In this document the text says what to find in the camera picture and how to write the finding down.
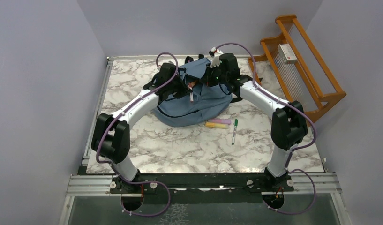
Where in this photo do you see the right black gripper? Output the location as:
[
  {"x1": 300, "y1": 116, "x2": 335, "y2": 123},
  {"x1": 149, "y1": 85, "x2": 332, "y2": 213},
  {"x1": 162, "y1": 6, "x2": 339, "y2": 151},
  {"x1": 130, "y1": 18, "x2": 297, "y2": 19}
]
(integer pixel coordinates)
[{"x1": 200, "y1": 62, "x2": 228, "y2": 87}]

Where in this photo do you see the red marker pen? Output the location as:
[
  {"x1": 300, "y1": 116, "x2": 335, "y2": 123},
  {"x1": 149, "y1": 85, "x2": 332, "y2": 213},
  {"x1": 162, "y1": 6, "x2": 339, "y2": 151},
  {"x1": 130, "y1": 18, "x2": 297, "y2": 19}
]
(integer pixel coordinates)
[{"x1": 189, "y1": 89, "x2": 194, "y2": 103}]

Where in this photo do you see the blue student backpack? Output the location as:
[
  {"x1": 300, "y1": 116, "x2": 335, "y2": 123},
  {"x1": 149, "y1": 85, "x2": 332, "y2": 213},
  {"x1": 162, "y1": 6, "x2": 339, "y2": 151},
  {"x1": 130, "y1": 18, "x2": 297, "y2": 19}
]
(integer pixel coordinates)
[{"x1": 152, "y1": 54, "x2": 241, "y2": 127}]

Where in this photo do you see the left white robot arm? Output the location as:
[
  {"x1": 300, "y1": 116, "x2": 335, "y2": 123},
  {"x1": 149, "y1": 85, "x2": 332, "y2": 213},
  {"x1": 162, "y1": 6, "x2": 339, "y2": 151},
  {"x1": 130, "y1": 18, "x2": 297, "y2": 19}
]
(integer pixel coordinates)
[{"x1": 90, "y1": 63, "x2": 191, "y2": 193}]

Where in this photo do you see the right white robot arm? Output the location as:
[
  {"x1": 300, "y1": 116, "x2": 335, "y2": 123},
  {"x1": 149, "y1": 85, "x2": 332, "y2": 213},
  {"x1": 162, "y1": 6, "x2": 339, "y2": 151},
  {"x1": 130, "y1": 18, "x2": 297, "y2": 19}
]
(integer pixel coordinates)
[{"x1": 202, "y1": 53, "x2": 308, "y2": 191}]

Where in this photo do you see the yellow orange highlighter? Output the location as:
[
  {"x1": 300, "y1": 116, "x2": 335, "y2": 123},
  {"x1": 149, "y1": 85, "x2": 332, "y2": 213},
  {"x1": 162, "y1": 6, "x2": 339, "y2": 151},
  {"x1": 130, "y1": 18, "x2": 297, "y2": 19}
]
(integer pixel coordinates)
[{"x1": 205, "y1": 122, "x2": 229, "y2": 129}]

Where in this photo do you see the pink highlighter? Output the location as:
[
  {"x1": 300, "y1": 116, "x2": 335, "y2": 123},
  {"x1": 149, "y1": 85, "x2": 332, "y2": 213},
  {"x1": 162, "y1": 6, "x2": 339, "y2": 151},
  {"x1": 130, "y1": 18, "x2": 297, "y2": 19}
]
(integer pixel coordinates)
[{"x1": 208, "y1": 119, "x2": 232, "y2": 125}]

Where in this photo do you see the green marker pen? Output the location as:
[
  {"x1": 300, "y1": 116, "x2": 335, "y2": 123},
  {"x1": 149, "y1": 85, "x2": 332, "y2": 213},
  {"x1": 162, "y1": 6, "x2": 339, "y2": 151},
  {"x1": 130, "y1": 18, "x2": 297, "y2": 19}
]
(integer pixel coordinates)
[{"x1": 232, "y1": 119, "x2": 238, "y2": 145}]

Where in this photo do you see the small white box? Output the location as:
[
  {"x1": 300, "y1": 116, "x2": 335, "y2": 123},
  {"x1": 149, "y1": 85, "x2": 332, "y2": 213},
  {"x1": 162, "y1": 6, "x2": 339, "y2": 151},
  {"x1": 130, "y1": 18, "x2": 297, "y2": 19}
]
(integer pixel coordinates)
[{"x1": 278, "y1": 44, "x2": 298, "y2": 64}]

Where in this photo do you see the orange wooden rack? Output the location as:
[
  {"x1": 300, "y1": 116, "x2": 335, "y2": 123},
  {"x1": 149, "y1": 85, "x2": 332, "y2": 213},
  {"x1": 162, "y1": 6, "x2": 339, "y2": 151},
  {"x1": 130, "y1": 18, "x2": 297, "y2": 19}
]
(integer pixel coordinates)
[{"x1": 248, "y1": 15, "x2": 346, "y2": 122}]

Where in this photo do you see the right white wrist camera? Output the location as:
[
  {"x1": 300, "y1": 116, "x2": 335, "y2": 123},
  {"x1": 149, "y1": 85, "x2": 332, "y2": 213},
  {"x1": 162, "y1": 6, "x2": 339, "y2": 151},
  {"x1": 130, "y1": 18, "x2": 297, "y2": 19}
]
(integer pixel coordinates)
[{"x1": 210, "y1": 47, "x2": 223, "y2": 68}]

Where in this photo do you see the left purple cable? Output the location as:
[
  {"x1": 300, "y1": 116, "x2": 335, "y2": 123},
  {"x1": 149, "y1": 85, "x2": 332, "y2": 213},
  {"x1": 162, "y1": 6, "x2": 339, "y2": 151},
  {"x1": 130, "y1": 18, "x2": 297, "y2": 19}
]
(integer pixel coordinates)
[{"x1": 95, "y1": 52, "x2": 180, "y2": 218}]

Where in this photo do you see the purple cable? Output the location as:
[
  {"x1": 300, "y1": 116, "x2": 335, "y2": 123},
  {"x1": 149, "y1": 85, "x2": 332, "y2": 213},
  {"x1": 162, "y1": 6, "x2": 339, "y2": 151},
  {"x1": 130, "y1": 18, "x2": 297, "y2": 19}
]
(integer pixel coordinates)
[
  {"x1": 95, "y1": 52, "x2": 180, "y2": 218},
  {"x1": 213, "y1": 43, "x2": 318, "y2": 216}
]

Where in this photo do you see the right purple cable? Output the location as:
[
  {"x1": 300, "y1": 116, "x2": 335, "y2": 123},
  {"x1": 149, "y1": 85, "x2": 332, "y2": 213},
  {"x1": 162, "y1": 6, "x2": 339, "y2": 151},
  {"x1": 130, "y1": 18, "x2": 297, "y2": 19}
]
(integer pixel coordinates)
[{"x1": 213, "y1": 43, "x2": 318, "y2": 216}]

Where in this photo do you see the black metal base rail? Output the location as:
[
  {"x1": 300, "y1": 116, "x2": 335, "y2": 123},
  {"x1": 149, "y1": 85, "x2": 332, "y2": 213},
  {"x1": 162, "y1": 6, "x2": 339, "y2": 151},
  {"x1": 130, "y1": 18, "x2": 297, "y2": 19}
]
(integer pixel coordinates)
[{"x1": 109, "y1": 172, "x2": 294, "y2": 204}]

